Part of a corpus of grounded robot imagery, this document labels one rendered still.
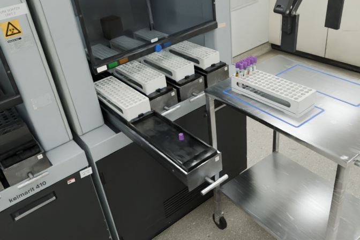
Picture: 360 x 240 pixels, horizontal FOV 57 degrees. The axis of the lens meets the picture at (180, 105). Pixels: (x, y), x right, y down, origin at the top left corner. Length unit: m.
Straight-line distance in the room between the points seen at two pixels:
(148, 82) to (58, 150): 0.42
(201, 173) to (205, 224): 0.90
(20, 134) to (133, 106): 0.38
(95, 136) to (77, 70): 0.26
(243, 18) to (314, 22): 0.65
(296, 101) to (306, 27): 2.36
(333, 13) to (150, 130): 0.69
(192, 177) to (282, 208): 0.68
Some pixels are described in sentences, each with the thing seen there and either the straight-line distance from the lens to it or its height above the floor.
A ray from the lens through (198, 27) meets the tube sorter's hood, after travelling 1.47.
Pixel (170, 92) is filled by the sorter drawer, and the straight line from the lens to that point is 1.36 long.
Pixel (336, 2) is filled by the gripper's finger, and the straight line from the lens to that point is 0.74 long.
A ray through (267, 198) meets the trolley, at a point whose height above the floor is 0.28.
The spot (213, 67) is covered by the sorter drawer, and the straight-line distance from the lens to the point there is 1.51.
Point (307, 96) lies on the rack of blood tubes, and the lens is 1.15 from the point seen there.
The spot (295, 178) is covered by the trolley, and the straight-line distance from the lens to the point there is 1.72.
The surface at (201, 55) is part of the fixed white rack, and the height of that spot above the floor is 0.86.
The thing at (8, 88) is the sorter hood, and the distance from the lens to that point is 1.17.
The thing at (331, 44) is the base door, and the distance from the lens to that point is 3.36.
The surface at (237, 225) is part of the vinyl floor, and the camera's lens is 1.87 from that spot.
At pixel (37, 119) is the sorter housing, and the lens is 1.25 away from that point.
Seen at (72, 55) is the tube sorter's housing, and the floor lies 1.05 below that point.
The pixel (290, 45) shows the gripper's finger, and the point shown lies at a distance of 0.64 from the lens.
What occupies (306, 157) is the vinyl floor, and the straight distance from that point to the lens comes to 2.28.
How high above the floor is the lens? 1.45
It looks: 31 degrees down
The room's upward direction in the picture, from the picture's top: 7 degrees counter-clockwise
